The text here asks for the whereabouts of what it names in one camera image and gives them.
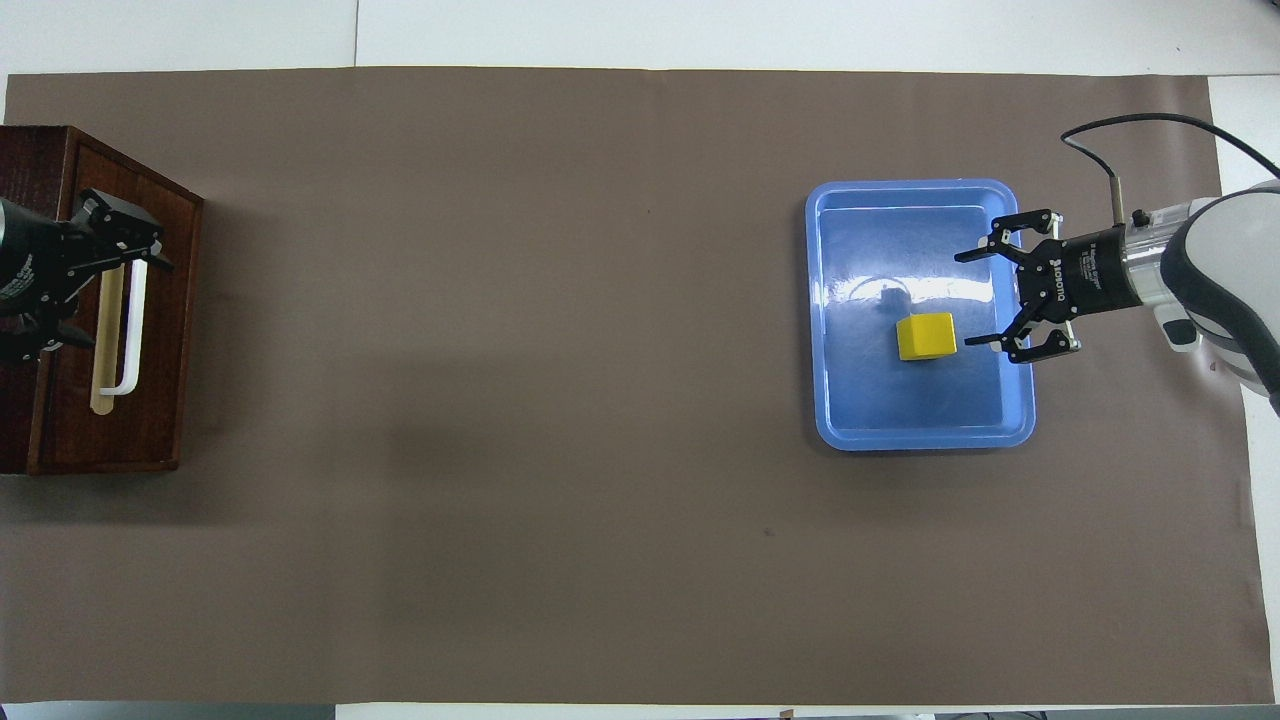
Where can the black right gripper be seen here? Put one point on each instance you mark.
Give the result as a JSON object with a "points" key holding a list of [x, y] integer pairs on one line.
{"points": [[1085, 275]]}

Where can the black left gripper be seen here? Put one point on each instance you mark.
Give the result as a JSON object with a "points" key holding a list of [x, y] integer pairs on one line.
{"points": [[25, 265]]}

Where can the yellow cube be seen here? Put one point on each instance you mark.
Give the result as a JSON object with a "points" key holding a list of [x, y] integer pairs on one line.
{"points": [[925, 337]]}

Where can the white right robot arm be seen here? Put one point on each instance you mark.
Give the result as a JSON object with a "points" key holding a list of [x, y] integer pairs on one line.
{"points": [[1225, 280]]}

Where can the dark wooden drawer cabinet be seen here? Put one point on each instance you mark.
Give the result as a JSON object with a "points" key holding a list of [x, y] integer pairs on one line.
{"points": [[30, 160]]}

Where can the blue plastic tray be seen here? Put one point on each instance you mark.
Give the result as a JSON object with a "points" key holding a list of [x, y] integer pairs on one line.
{"points": [[920, 400]]}

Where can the brown table mat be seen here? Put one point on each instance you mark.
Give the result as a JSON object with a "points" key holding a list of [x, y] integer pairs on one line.
{"points": [[560, 400]]}

